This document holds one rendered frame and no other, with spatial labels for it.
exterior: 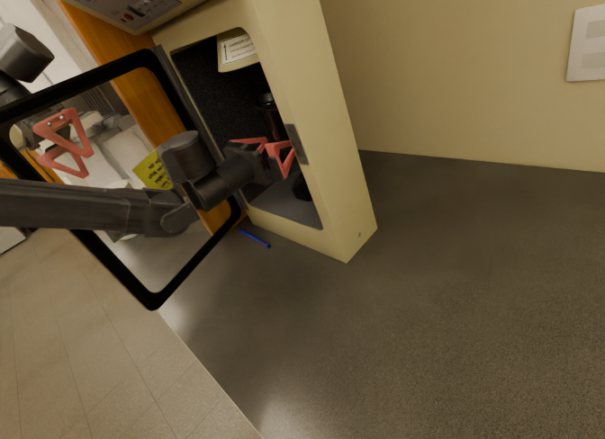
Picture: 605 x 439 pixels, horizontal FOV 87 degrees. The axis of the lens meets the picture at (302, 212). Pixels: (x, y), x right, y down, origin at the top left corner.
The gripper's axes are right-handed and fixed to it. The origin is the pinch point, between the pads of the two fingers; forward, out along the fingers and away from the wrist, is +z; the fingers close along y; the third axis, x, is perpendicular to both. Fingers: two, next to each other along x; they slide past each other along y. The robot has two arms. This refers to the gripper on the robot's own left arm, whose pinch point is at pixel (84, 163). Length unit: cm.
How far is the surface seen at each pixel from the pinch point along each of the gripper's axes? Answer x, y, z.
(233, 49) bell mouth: -18.9, -27.9, 5.2
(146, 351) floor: 5, 158, 64
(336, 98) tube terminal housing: -22.4, -34.7, 20.9
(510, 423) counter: 5, -45, 58
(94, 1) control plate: -12.0, -19.7, -12.5
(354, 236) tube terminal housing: -17, -23, 43
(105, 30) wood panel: -17.9, -8.3, -15.0
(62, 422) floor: 52, 171, 57
